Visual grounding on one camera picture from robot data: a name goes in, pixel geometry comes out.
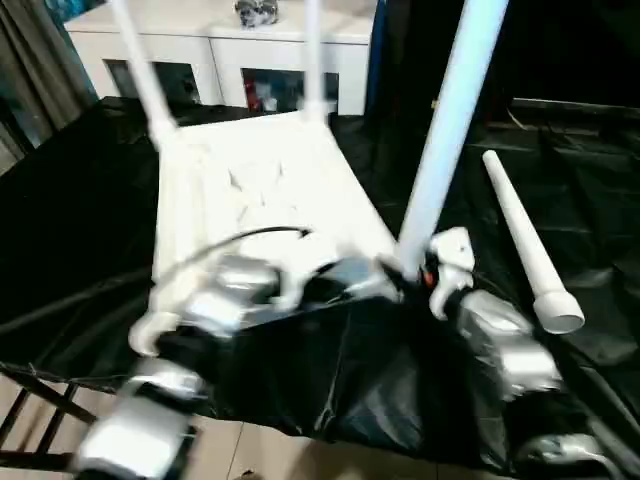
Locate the white plastic table leg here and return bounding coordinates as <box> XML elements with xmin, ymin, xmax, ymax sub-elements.
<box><xmin>397</xmin><ymin>0</ymin><xmax>512</xmax><ymax>281</ymax></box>
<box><xmin>481</xmin><ymin>149</ymin><xmax>586</xmax><ymax>335</ymax></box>
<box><xmin>107</xmin><ymin>0</ymin><xmax>180</xmax><ymax>147</ymax></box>
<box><xmin>299</xmin><ymin>0</ymin><xmax>332</xmax><ymax>126</ymax></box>

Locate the white plastic table top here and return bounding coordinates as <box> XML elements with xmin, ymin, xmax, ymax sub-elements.
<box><xmin>128</xmin><ymin>112</ymin><xmax>402</xmax><ymax>357</ymax></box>

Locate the black flat panel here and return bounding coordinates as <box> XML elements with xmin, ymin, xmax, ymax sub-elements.
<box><xmin>509</xmin><ymin>97</ymin><xmax>640</xmax><ymax>115</ymax></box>

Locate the white cabinet with glass doors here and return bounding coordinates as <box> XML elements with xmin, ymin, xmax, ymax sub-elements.
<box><xmin>63</xmin><ymin>0</ymin><xmax>375</xmax><ymax>117</ymax></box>

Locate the black plastic mat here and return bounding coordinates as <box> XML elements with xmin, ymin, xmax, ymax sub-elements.
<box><xmin>0</xmin><ymin>94</ymin><xmax>640</xmax><ymax>474</ymax></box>

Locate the dark bundle of small parts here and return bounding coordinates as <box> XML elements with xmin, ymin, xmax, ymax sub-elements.
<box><xmin>233</xmin><ymin>0</ymin><xmax>282</xmax><ymax>27</ymax></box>

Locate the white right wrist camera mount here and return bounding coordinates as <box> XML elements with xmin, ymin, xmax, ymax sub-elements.
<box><xmin>428</xmin><ymin>226</ymin><xmax>477</xmax><ymax>321</ymax></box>

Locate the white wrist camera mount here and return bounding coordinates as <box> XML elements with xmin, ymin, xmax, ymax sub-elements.
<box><xmin>269</xmin><ymin>249</ymin><xmax>327</xmax><ymax>312</ymax></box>
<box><xmin>428</xmin><ymin>226</ymin><xmax>477</xmax><ymax>321</ymax></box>

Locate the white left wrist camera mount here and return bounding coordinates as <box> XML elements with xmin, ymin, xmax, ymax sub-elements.
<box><xmin>269</xmin><ymin>249</ymin><xmax>327</xmax><ymax>312</ymax></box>

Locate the black folding table frame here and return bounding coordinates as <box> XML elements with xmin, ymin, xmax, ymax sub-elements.
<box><xmin>0</xmin><ymin>363</ymin><xmax>97</xmax><ymax>472</ymax></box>

